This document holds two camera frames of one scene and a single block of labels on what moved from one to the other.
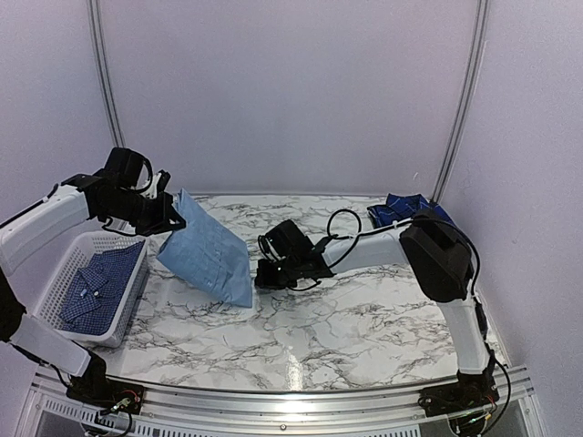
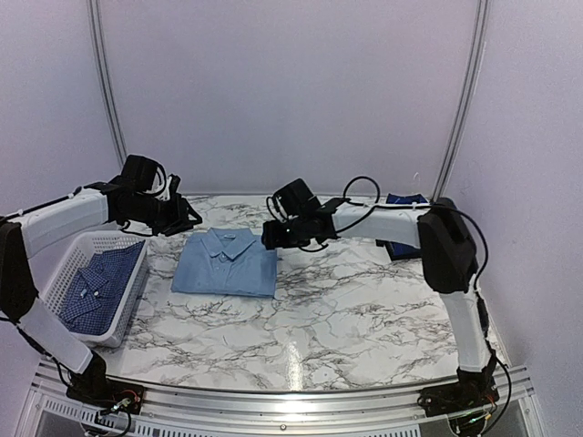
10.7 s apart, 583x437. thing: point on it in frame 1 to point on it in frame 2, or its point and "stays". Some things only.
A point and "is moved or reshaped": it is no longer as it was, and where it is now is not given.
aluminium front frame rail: (47, 409) stays
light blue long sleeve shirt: (208, 254) is moved or reshaped
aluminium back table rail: (294, 195) stays
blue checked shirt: (96, 296) stays
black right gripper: (262, 278) to (272, 238)
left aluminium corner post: (104, 57) stays
